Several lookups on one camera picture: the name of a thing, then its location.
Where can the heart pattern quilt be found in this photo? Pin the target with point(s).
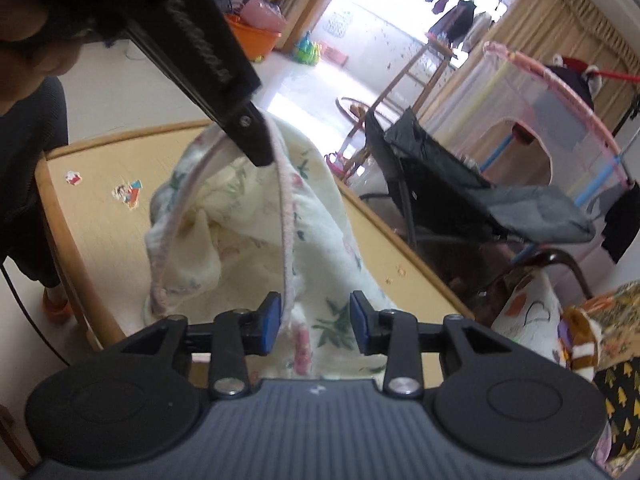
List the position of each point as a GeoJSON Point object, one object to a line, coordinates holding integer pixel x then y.
{"type": "Point", "coordinates": [530, 310]}

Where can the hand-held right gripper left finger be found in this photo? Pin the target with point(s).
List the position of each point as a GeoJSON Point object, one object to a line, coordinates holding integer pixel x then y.
{"type": "Point", "coordinates": [270, 325]}

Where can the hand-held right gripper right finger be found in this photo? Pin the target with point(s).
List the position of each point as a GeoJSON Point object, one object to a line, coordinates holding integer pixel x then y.
{"type": "Point", "coordinates": [361, 325]}

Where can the grey folding recliner chair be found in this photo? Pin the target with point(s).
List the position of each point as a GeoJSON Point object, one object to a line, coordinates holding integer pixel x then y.
{"type": "Point", "coordinates": [525, 210]}

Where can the small red white sticker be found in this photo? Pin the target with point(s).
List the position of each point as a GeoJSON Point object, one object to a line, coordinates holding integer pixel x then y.
{"type": "Point", "coordinates": [73, 177]}

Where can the pink step stool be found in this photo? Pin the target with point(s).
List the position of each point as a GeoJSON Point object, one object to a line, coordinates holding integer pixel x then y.
{"type": "Point", "coordinates": [336, 56]}

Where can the green toy bowling pins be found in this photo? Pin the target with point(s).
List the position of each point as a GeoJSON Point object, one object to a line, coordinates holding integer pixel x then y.
{"type": "Point", "coordinates": [307, 50]}

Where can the person's left hand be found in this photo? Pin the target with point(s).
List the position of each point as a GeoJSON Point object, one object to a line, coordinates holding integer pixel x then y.
{"type": "Point", "coordinates": [30, 67]}

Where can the dark wooden armrest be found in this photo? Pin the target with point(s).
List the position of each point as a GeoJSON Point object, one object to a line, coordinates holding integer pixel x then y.
{"type": "Point", "coordinates": [550, 260]}

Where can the black pillow yellow trees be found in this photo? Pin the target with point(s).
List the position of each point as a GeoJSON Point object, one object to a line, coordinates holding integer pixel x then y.
{"type": "Point", "coordinates": [622, 400]}

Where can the floral sofa cover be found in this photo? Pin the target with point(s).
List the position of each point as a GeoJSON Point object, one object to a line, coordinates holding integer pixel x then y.
{"type": "Point", "coordinates": [617, 320]}

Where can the pink plastic basket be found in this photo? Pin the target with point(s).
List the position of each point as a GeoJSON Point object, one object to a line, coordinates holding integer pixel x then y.
{"type": "Point", "coordinates": [265, 15]}

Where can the hanging laundry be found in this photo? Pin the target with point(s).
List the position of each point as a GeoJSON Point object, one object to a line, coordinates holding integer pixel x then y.
{"type": "Point", "coordinates": [452, 10]}

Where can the blue red cartoon sticker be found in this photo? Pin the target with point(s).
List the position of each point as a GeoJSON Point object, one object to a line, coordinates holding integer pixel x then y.
{"type": "Point", "coordinates": [127, 194]}

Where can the alphabet wall chart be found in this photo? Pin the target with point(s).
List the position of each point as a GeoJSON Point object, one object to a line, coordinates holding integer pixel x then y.
{"type": "Point", "coordinates": [336, 24]}

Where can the wooden bar stool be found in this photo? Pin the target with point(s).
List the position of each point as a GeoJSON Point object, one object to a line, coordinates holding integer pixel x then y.
{"type": "Point", "coordinates": [440, 45]}

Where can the brown white plush toy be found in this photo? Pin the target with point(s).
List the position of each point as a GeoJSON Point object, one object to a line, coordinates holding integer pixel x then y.
{"type": "Point", "coordinates": [582, 347]}

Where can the floral baby shirt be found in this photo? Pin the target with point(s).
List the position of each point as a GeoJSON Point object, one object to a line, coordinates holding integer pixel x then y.
{"type": "Point", "coordinates": [240, 240]}

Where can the mesh baby playpen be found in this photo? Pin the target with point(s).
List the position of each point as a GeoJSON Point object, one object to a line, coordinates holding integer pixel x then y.
{"type": "Point", "coordinates": [525, 105]}

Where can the orange slipper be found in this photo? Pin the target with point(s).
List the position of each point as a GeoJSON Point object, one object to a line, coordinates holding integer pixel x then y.
{"type": "Point", "coordinates": [56, 307]}

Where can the orange storage bin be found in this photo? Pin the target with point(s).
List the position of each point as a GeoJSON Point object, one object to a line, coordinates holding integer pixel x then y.
{"type": "Point", "coordinates": [255, 40]}

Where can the beige curtain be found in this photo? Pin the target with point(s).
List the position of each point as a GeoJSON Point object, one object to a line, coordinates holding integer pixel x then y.
{"type": "Point", "coordinates": [550, 25]}

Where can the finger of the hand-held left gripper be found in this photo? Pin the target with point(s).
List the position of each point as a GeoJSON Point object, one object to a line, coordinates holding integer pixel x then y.
{"type": "Point", "coordinates": [252, 132]}

